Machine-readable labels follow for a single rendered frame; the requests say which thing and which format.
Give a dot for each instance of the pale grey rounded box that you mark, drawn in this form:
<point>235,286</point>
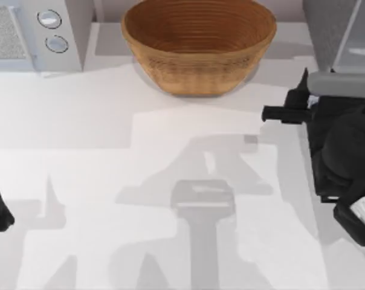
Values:
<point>339,84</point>

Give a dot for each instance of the brown woven basket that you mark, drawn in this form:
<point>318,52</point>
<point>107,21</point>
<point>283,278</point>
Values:
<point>197,45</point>

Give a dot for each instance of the pale microwave oven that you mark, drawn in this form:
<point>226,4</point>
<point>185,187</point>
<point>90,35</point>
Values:
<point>75,36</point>

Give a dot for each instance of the round grey microwave knob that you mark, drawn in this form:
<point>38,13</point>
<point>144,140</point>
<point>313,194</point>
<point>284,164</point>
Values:
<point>49,18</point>
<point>57,43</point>

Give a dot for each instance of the microwave door with mesh window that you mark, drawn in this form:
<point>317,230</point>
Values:
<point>4,33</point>

